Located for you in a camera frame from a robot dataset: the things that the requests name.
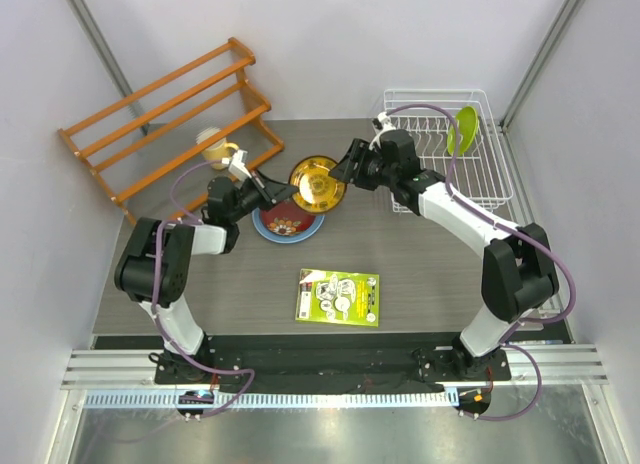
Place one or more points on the brown yellow-rimmed plate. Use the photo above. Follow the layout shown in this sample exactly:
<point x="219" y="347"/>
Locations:
<point x="318" y="193"/>

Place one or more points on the white cup on shelf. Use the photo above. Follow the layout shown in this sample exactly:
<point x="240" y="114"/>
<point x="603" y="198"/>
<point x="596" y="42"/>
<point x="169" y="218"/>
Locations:
<point x="207" y="135"/>

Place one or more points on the lime green plate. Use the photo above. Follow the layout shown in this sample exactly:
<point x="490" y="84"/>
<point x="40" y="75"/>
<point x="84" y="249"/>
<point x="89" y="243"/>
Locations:
<point x="468" y="124"/>

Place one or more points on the light blue plate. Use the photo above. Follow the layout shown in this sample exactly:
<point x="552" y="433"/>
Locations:
<point x="319" y="220"/>

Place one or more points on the aluminium frame post right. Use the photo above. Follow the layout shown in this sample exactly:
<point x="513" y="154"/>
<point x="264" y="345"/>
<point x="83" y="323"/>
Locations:
<point x="551" y="41"/>

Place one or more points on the green illustrated booklet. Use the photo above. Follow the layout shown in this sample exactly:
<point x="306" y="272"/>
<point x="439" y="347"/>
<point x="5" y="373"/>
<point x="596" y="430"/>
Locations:
<point x="340" y="298"/>

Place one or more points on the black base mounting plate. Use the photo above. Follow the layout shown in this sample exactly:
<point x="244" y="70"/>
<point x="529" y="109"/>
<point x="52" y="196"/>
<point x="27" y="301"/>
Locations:
<point x="331" y="364"/>

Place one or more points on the white wire dish rack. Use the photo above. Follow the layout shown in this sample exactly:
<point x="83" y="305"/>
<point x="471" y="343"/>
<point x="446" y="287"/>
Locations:
<point x="481" y="172"/>

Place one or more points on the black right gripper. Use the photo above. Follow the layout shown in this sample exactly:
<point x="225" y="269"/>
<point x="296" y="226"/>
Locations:
<point x="345" y="168"/>

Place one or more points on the aluminium frame post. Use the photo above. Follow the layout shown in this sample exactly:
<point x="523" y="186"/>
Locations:
<point x="98" y="42"/>
<point x="551" y="41"/>

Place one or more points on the aluminium side rail right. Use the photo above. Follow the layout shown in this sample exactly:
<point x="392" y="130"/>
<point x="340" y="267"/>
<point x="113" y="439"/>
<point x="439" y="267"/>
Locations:
<point x="540" y="264"/>

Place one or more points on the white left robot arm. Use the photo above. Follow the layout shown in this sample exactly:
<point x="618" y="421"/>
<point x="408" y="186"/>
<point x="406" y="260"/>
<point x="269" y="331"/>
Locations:
<point x="153" y="268"/>

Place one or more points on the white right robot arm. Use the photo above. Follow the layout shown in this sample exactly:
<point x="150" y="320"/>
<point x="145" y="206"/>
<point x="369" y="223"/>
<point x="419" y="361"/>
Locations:
<point x="517" y="276"/>

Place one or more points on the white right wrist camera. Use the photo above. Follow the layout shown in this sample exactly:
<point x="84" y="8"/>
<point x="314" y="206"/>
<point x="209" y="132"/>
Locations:
<point x="383" y="123"/>

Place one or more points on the yellow ceramic mug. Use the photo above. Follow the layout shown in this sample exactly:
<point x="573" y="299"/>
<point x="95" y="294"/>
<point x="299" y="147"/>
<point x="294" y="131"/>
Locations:
<point x="215" y="153"/>

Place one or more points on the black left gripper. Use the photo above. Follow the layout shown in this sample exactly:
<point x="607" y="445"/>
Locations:
<point x="275" y="192"/>

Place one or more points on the red patterned plate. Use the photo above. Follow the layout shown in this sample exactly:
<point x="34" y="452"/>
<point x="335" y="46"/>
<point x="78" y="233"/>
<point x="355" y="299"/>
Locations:
<point x="286" y="219"/>

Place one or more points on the orange wooden shelf rack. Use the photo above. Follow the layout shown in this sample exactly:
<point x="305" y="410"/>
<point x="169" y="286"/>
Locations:
<point x="254" y="103"/>

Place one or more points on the aluminium front rail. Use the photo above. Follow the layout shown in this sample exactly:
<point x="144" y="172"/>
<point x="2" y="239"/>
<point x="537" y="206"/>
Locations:
<point x="124" y="379"/>

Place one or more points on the aluminium frame post left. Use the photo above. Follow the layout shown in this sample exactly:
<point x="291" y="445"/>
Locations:
<point x="98" y="42"/>

